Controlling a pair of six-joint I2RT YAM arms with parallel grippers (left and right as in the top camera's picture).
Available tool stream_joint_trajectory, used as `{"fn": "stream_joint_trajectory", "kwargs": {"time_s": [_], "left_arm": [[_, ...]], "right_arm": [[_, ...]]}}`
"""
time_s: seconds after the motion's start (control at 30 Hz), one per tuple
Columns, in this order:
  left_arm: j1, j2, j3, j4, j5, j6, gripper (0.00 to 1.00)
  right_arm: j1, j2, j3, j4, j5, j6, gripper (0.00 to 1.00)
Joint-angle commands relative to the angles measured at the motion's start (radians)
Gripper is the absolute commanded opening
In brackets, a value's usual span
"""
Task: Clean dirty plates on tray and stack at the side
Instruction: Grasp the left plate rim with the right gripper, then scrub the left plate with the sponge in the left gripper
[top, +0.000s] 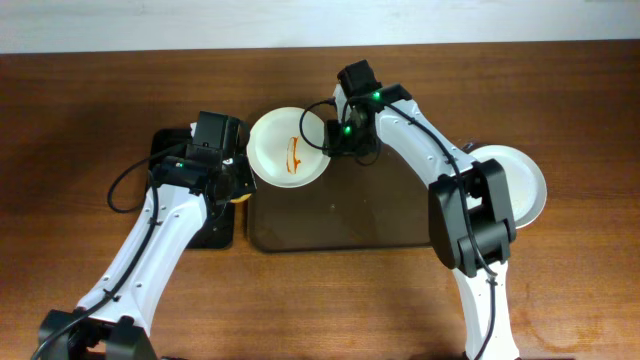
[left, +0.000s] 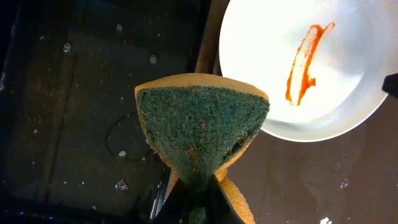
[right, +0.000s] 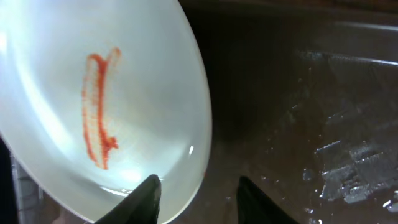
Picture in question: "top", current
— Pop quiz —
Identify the yellow green sponge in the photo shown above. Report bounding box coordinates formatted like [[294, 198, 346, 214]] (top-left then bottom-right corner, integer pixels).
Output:
[[230, 193, 252, 204]]

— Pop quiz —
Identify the white plate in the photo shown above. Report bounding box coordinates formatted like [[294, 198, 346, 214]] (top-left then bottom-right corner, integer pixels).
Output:
[[247, 107, 330, 188], [469, 145, 547, 229]]

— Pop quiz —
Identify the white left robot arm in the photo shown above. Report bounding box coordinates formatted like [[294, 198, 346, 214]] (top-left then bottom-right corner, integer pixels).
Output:
[[32, 111, 256, 359]]

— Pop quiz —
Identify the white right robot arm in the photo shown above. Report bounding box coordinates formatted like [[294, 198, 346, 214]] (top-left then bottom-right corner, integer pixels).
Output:
[[324, 60, 520, 359]]

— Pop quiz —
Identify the black plastic tray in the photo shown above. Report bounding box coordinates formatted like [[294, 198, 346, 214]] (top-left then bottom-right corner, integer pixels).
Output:
[[150, 129, 236, 250]]

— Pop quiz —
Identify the brown serving tray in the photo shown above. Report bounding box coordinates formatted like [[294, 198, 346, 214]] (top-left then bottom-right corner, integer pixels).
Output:
[[248, 146, 431, 253]]

